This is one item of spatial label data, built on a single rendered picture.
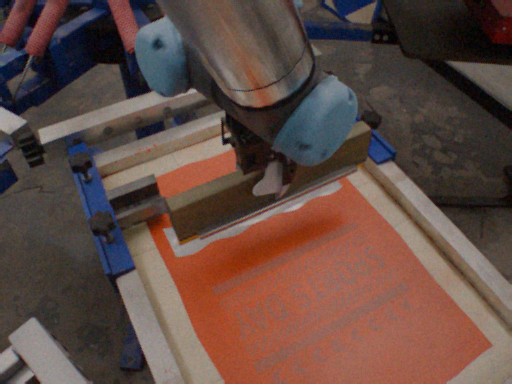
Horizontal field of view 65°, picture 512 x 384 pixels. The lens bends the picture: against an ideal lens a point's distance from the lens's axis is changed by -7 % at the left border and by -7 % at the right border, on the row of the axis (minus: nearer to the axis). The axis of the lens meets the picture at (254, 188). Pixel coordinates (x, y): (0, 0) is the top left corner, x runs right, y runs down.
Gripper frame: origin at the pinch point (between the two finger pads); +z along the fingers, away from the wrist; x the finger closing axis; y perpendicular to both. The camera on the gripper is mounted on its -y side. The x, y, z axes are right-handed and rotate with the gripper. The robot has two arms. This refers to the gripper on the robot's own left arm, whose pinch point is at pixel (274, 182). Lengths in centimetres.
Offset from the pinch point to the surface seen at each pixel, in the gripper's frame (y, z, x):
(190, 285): 17.8, 13.8, 3.4
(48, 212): 56, 109, -117
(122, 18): 7, -2, -64
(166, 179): 12.8, 13.7, -21.5
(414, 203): -25.9, 10.0, 9.5
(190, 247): 14.8, 13.4, -3.5
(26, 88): 37, 16, -76
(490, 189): -149, 108, -25
